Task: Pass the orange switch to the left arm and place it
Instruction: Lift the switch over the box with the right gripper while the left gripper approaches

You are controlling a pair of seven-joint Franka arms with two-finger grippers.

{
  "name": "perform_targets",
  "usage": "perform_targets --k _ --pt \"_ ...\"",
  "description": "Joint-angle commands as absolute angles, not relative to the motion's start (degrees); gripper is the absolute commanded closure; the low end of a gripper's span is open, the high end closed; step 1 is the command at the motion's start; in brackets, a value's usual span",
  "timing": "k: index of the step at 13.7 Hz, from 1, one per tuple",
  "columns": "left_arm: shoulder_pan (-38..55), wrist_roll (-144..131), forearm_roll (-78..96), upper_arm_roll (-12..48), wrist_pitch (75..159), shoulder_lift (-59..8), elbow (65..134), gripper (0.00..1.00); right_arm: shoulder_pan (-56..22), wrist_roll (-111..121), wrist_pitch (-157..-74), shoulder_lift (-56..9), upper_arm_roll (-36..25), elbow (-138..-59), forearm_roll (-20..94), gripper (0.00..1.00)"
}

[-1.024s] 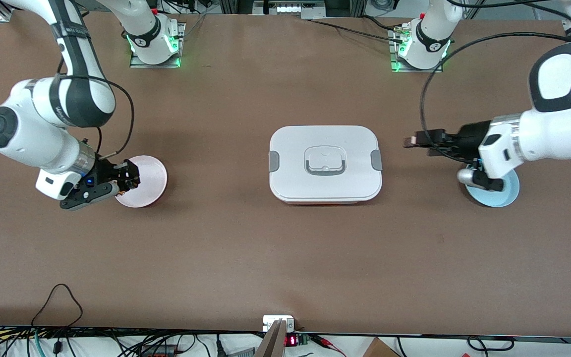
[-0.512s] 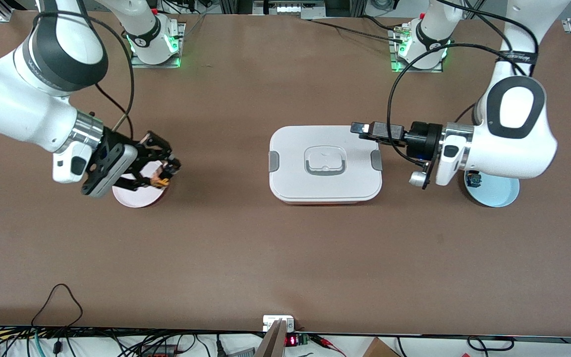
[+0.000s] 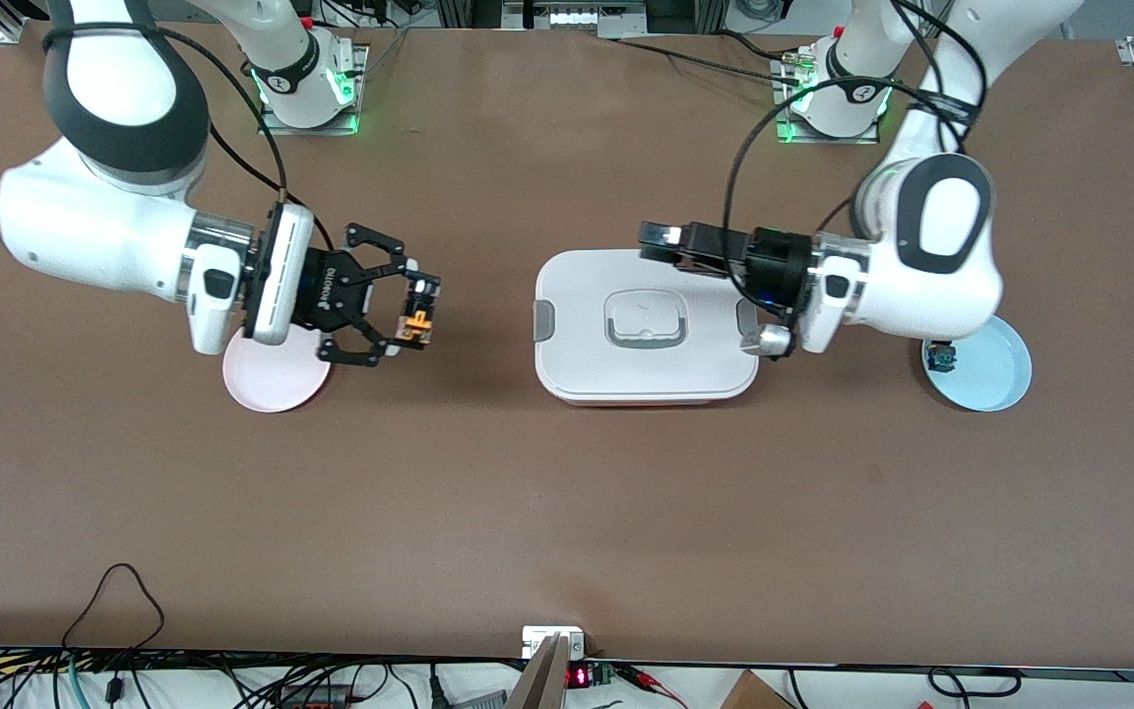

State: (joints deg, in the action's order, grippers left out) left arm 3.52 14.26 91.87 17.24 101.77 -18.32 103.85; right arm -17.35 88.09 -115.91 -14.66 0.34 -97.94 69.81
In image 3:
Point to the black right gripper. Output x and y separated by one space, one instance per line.
324 291

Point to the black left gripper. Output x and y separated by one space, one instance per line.
777 260

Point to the orange black switch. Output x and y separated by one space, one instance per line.
417 323

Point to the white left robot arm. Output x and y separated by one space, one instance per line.
941 286

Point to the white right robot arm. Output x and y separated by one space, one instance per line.
85 236

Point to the white lunch box grey latches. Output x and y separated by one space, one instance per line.
577 354

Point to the pink round plate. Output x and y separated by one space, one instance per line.
272 384

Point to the metal equipment rack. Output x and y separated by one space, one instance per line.
577 18

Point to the light blue round plate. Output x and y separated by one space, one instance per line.
995 379

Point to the grey aluminium profile bar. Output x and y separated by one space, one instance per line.
542 684

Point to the red digit display module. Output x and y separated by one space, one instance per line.
579 676

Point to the brown cardboard piece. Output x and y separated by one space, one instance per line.
754 694

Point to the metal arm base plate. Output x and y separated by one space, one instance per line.
862 140
277 126

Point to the blue black switch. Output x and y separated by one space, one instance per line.
943 360

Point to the white table edge bracket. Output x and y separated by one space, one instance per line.
539 638

